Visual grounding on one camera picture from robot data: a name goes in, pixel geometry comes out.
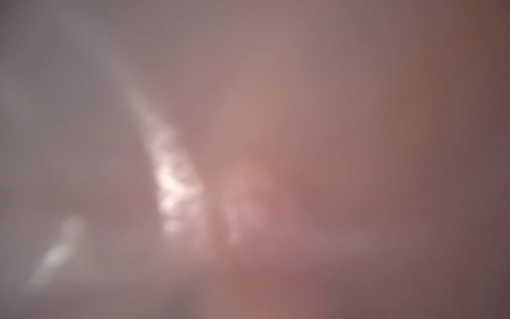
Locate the pink plastic bag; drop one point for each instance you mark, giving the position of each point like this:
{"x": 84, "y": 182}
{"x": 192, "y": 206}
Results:
{"x": 254, "y": 159}

